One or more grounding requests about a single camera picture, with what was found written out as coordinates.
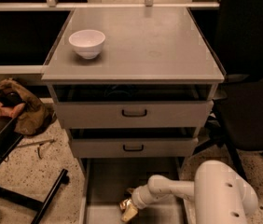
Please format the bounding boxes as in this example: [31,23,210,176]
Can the grey top drawer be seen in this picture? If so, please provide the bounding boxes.
[50,84,213,129]

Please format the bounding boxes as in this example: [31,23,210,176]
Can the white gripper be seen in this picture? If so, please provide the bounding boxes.
[121,185,157,223]

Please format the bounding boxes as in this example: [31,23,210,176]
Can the black metal stand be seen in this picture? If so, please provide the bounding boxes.
[0,117,69,224]

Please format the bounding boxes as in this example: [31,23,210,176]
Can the brown crumpled cloth bag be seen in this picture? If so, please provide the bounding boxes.
[0,78,54,135]

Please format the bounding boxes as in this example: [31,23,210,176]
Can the white ceramic bowl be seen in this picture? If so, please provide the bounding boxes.
[69,30,105,59]

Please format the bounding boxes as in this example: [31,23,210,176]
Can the crushed orange can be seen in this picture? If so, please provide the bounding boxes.
[119,198,132,211]

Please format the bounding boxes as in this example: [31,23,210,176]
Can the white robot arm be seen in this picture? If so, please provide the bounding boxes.
[120,160,258,224]

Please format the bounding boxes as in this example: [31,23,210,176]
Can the grey bottom drawer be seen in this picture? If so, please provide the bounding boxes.
[79,158,188,224]

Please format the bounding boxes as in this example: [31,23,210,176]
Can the grey middle drawer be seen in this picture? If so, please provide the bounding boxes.
[68,128,198,158]

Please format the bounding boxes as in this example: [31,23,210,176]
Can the grey drawer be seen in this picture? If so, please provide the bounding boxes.
[68,128,198,158]
[50,84,213,129]
[79,158,188,224]

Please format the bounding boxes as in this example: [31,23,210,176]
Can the grey drawer cabinet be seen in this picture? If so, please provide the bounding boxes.
[41,6,227,224]

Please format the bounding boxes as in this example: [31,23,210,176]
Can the dark object in top drawer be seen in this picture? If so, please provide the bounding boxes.
[104,85,137,98]

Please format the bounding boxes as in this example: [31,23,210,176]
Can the black office chair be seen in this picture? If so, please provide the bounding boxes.
[195,0,263,176]

